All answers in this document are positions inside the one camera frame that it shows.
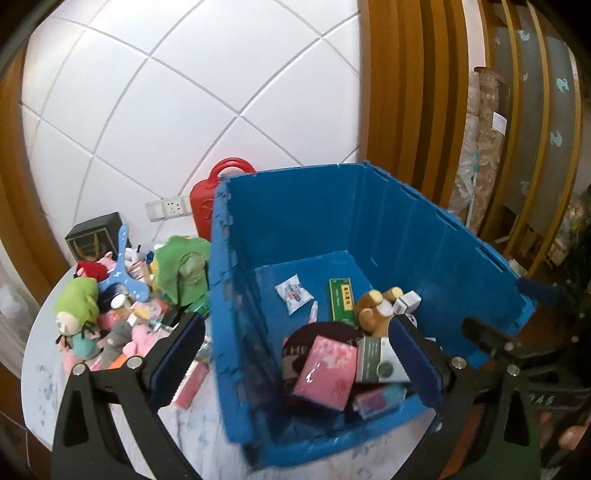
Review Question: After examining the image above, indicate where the green medicine box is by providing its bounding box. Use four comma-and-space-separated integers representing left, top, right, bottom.
329, 278, 356, 326

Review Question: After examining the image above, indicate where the black box gold print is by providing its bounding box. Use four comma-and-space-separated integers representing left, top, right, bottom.
65, 212, 132, 264

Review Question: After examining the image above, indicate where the white marble desktop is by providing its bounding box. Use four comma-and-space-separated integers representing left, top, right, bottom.
21, 258, 444, 480

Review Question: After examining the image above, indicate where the red flat packet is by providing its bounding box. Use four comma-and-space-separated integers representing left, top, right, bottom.
174, 360, 208, 411

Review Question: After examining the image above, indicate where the pink plush toy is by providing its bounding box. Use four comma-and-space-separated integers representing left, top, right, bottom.
131, 323, 160, 358

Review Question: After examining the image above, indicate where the wooden framed glass partition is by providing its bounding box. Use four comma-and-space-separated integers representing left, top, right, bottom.
480, 0, 591, 252

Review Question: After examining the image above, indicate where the green hooded plush doll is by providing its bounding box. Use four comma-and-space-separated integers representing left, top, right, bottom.
54, 277, 100, 337

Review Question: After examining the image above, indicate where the brown teddy bear white mask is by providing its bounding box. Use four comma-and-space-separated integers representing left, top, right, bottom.
353, 286, 404, 337

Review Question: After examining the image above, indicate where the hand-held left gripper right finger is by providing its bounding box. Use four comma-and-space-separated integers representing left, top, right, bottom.
387, 314, 541, 480

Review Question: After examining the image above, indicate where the white wall socket panel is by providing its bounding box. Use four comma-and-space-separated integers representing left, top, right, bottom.
145, 194, 192, 222

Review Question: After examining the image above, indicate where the red plush toy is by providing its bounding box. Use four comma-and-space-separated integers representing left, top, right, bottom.
75, 261, 112, 282

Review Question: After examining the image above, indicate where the grey plush toy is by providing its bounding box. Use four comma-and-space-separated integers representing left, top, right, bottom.
99, 320, 134, 365

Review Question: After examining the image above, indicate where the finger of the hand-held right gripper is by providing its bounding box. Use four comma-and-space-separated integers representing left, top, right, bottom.
462, 316, 591, 393
516, 276, 591, 356

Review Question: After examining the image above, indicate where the blue plastic bin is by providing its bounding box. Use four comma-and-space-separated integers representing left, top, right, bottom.
206, 160, 536, 472

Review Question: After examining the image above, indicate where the green and white box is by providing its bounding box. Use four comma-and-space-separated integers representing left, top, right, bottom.
355, 336, 411, 384

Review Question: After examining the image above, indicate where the person's right hand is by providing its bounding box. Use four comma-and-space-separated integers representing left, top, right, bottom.
538, 408, 591, 455

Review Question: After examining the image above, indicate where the small teal plush toy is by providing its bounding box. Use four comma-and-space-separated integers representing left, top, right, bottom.
69, 330, 100, 361

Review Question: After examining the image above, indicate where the pink floral tissue pack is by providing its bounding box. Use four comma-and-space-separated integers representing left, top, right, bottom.
291, 335, 358, 411

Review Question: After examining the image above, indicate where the labelled floral fabric roll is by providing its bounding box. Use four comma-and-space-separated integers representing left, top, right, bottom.
473, 67, 514, 232

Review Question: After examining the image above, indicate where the small white box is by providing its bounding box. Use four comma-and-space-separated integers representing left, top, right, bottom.
392, 291, 422, 315

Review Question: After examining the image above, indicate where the white wet wipes pack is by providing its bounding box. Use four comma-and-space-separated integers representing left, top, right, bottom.
274, 274, 311, 316

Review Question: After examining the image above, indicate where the green cloth toy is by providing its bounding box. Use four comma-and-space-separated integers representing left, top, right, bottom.
152, 235, 212, 308

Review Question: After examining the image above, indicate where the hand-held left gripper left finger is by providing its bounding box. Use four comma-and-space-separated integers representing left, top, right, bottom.
52, 311, 207, 480

